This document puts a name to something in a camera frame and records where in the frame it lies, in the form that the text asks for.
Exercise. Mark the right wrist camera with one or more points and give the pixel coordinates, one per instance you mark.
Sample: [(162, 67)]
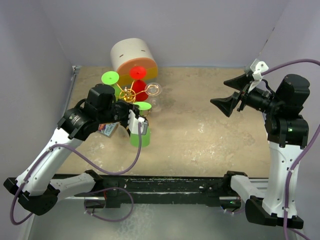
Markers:
[(255, 69)]

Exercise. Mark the gold wine glass rack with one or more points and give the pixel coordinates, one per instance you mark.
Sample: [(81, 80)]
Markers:
[(128, 95)]

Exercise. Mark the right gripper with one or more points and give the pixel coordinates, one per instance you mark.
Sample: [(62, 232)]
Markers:
[(227, 104)]

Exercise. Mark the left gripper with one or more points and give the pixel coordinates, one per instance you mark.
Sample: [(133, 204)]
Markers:
[(128, 107)]

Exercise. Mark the red wine glass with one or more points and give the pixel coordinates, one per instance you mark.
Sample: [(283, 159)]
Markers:
[(137, 73)]

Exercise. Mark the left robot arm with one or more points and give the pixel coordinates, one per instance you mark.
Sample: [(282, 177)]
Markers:
[(35, 189)]

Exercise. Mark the round mini drawer chest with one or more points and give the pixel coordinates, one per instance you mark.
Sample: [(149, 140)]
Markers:
[(129, 53)]

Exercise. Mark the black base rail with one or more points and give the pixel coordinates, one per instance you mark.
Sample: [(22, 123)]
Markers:
[(115, 190)]

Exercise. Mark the clear plastic wine glass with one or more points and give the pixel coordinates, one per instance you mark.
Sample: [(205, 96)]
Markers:
[(153, 90)]

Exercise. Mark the green wine glass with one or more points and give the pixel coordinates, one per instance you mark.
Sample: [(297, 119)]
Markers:
[(111, 78), (144, 110)]

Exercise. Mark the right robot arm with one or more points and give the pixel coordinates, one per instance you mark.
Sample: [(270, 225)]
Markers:
[(287, 135)]

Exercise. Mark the children's paperback book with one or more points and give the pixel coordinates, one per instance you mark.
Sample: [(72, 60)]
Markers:
[(107, 129)]

